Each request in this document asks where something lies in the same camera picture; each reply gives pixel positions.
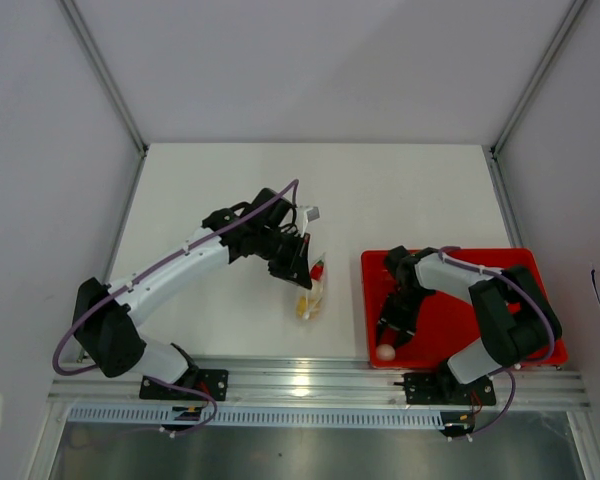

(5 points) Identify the yellow toy pepper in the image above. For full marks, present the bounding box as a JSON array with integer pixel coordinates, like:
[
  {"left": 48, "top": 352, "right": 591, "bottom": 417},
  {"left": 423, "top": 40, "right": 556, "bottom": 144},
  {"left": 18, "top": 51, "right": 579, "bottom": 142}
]
[{"left": 295, "top": 295, "right": 323, "bottom": 320}]

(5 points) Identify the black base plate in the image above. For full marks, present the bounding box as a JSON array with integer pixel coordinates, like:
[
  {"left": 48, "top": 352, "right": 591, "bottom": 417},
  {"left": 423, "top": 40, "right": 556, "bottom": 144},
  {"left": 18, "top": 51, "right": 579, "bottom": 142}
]
[
  {"left": 394, "top": 372, "right": 496, "bottom": 406},
  {"left": 139, "top": 368, "right": 229, "bottom": 402}
]

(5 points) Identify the white slotted cable duct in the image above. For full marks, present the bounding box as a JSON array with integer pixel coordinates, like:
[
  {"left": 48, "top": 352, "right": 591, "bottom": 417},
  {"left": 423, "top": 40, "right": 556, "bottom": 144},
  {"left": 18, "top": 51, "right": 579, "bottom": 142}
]
[{"left": 68, "top": 403, "right": 444, "bottom": 430}]

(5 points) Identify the clear zip top bag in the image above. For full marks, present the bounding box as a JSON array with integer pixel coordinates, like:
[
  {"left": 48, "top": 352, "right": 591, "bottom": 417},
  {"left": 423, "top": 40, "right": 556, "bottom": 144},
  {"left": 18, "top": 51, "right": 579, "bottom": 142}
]
[{"left": 295, "top": 252, "right": 327, "bottom": 322}]

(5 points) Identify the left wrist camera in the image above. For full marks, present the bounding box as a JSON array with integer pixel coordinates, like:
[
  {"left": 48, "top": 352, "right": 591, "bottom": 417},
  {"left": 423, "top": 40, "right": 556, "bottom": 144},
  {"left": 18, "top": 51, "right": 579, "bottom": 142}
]
[{"left": 295, "top": 206, "right": 320, "bottom": 236}]

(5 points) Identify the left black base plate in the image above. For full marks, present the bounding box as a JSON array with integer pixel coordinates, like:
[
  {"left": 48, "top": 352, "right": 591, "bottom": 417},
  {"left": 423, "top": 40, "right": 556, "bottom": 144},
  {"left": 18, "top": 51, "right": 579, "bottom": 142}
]
[{"left": 139, "top": 368, "right": 229, "bottom": 402}]

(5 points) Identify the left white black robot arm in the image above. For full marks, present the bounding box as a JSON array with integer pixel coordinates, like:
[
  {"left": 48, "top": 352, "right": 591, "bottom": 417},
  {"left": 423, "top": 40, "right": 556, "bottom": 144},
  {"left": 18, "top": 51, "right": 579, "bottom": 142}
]
[{"left": 70, "top": 188, "right": 313, "bottom": 400}]

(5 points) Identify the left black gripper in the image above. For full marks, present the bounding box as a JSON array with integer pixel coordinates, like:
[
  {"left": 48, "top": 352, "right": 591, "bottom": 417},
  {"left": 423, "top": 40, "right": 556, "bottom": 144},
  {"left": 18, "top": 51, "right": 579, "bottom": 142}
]
[{"left": 255, "top": 228, "right": 312, "bottom": 290}]

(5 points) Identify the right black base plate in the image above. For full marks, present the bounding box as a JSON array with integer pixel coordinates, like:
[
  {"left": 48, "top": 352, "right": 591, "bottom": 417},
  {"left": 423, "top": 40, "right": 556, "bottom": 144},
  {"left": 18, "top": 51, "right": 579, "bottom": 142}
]
[{"left": 394, "top": 372, "right": 496, "bottom": 406}]

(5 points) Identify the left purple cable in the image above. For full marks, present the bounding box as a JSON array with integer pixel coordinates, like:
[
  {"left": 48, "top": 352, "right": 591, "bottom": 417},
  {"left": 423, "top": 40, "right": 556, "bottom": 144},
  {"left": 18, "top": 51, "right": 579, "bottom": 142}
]
[{"left": 52, "top": 178, "right": 301, "bottom": 439}]

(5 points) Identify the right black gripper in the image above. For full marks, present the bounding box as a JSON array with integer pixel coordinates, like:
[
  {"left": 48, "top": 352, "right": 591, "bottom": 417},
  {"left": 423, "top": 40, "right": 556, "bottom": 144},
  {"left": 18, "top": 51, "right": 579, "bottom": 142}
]
[{"left": 376, "top": 287, "right": 429, "bottom": 352}]

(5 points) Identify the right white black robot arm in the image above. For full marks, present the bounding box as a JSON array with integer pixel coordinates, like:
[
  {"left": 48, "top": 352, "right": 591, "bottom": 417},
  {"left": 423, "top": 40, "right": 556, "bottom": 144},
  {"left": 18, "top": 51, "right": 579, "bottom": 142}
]
[{"left": 362, "top": 246, "right": 566, "bottom": 404}]

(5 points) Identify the white egg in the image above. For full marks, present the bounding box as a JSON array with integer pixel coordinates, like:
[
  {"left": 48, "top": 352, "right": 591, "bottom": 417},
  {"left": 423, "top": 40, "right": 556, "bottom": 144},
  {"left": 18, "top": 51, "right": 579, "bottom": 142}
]
[
  {"left": 310, "top": 280, "right": 325, "bottom": 302},
  {"left": 376, "top": 344, "right": 396, "bottom": 361}
]

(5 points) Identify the aluminium mounting rail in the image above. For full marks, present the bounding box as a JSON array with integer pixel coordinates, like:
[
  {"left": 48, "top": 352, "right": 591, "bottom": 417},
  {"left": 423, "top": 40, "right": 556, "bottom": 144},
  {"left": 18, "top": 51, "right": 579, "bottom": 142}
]
[{"left": 48, "top": 357, "right": 591, "bottom": 412}]

